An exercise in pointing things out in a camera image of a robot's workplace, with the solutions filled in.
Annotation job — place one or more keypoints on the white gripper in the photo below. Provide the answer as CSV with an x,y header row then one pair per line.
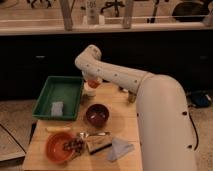
x,y
87,77

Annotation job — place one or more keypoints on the red apple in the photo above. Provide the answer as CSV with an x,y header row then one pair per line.
x,y
93,83

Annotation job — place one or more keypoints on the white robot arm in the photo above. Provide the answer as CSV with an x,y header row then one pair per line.
x,y
164,121

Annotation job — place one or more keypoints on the white paper cup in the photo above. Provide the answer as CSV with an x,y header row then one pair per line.
x,y
90,92

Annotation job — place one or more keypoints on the metal cup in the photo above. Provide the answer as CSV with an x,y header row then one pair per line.
x,y
131,98

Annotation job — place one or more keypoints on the green plastic tray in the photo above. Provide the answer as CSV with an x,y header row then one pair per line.
x,y
66,89

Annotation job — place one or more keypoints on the dark brown bowl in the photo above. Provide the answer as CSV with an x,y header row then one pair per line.
x,y
97,115

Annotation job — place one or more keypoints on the white sponge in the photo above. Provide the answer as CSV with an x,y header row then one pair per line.
x,y
57,109

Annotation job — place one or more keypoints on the metal spoon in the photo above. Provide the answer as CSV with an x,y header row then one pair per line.
x,y
87,134

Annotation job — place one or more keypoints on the yellow banana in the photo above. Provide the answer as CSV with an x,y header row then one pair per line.
x,y
57,129

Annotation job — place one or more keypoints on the wooden block with black edge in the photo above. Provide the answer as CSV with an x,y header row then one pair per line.
x,y
98,143

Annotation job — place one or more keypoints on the bunch of dark grapes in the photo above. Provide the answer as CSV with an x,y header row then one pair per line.
x,y
76,144

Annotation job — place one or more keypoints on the blue-grey cloth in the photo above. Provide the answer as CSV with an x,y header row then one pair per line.
x,y
119,148

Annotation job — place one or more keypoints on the orange bowl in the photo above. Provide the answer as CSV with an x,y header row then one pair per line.
x,y
54,147

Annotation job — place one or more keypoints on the blue object on floor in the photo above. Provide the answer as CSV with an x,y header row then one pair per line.
x,y
201,99

